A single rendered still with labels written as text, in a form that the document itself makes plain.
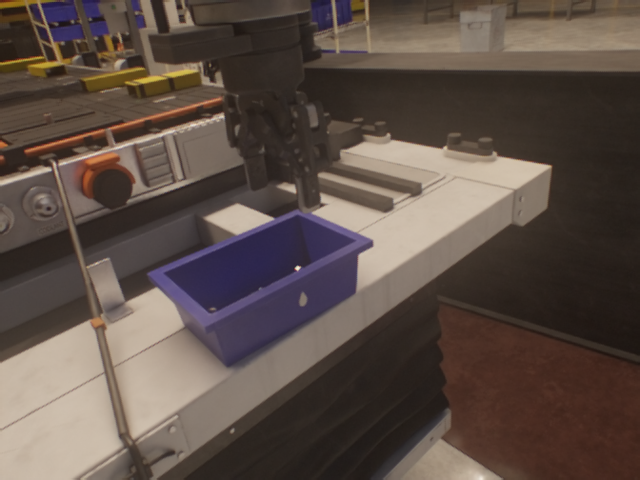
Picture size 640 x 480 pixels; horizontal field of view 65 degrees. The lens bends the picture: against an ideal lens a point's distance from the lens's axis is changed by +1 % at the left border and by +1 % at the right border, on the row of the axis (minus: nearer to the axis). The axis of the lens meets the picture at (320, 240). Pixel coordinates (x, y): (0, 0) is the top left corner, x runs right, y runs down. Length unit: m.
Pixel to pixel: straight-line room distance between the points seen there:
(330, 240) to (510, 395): 1.15
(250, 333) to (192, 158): 0.48
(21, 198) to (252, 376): 0.46
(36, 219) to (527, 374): 1.46
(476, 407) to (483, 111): 0.91
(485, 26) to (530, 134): 5.65
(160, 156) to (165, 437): 0.53
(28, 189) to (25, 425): 0.38
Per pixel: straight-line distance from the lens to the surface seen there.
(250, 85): 0.45
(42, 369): 0.69
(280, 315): 0.59
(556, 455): 1.60
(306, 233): 0.71
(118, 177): 0.89
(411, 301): 0.85
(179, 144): 0.96
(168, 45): 0.42
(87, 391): 0.63
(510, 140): 1.70
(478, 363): 1.81
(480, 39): 7.32
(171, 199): 0.99
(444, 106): 1.76
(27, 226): 0.89
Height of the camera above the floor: 1.21
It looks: 28 degrees down
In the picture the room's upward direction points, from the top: 7 degrees counter-clockwise
